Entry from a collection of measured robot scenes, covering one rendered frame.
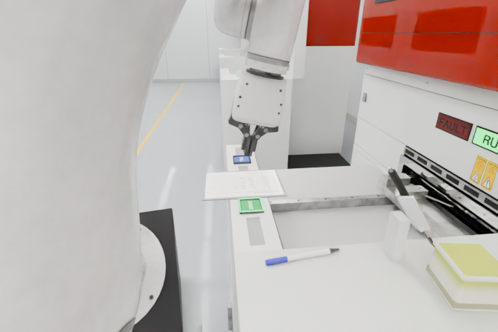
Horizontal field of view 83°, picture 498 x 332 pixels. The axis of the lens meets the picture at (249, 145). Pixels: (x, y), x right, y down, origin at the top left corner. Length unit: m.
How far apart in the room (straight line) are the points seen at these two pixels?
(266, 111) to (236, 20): 0.17
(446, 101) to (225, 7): 0.70
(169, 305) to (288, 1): 0.57
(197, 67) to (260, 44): 8.07
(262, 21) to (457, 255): 0.48
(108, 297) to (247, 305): 0.31
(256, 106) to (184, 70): 8.10
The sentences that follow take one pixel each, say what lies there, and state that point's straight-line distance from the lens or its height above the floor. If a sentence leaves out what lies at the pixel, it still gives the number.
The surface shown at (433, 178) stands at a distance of 1.01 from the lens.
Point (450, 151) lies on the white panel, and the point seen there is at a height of 1.03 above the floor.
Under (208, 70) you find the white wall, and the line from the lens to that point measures 8.58.
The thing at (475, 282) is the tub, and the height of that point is 1.02.
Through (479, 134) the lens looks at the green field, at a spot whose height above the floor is 1.11.
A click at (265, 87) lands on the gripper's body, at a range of 0.55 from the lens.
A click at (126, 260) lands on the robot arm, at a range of 0.19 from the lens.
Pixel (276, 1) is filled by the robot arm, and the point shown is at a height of 1.39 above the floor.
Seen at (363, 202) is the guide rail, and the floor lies 0.83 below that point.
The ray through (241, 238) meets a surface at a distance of 0.59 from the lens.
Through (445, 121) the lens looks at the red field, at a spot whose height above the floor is 1.11.
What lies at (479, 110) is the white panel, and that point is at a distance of 0.91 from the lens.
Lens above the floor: 1.34
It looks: 22 degrees down
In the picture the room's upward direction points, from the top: straight up
